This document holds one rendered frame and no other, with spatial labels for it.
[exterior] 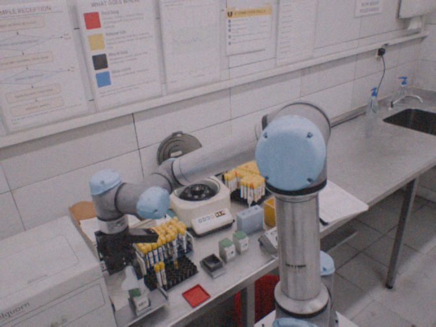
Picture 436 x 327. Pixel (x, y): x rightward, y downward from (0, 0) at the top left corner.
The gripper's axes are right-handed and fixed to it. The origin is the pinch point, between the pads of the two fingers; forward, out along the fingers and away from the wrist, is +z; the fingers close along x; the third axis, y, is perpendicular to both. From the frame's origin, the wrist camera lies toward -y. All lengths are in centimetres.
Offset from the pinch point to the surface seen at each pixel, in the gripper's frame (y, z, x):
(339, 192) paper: -100, 13, -3
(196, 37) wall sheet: -66, -54, -58
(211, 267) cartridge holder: -26.8, 11.5, 0.1
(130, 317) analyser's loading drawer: 4.0, 10.9, 2.0
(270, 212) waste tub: -61, 8, -7
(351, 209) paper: -93, 13, 8
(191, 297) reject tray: -15.7, 14.7, 4.0
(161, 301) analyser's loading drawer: -6.0, 10.9, 2.5
